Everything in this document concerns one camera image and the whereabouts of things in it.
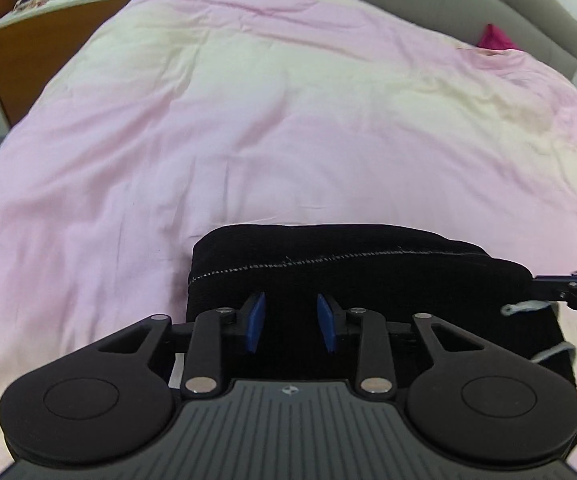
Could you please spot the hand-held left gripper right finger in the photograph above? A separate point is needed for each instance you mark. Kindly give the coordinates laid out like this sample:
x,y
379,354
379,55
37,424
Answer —
x,y
326,322

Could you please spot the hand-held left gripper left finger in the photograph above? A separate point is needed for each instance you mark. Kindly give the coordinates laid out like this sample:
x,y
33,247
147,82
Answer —
x,y
254,322

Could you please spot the black pants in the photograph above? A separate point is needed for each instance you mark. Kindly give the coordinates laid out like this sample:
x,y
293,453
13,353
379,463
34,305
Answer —
x,y
368,280

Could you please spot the pink duvet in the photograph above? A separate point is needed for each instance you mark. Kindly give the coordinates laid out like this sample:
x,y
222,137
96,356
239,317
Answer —
x,y
268,125

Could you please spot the magenta cloth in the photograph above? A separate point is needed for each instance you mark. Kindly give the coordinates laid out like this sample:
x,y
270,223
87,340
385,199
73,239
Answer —
x,y
495,39

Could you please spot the grey padded headboard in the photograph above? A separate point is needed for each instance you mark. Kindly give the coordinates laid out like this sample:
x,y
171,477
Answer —
x,y
468,0

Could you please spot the wooden cabinet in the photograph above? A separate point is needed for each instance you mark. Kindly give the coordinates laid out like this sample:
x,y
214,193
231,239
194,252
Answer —
x,y
38,50

